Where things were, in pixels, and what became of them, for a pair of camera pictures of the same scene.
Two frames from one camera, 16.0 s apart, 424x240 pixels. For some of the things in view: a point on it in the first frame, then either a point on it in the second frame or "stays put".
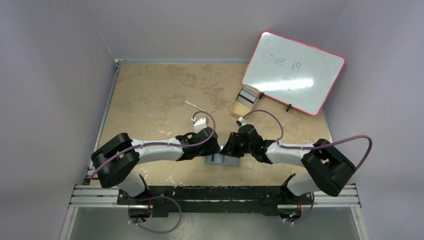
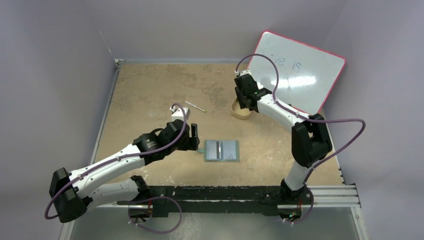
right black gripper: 234,144 → 243,100
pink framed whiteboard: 293,72 stays put
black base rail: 167,200 stays put
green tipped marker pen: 194,106 stays put
